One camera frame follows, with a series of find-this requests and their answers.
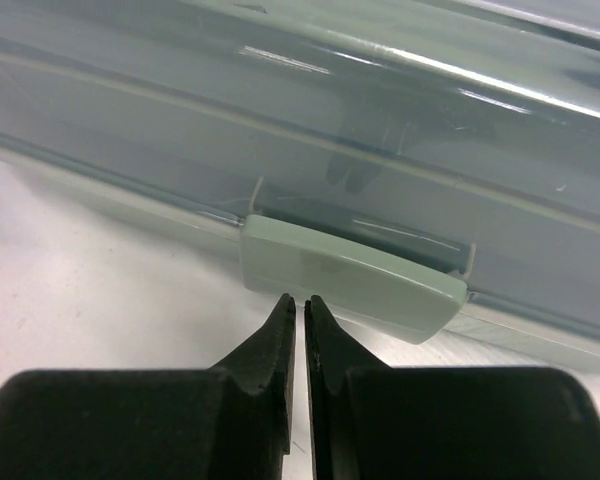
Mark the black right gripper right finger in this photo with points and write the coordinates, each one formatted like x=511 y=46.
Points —
x=370 y=420

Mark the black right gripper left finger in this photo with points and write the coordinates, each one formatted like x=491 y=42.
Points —
x=229 y=421

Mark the green toolbox with clear lid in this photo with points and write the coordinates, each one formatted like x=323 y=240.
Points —
x=421 y=165

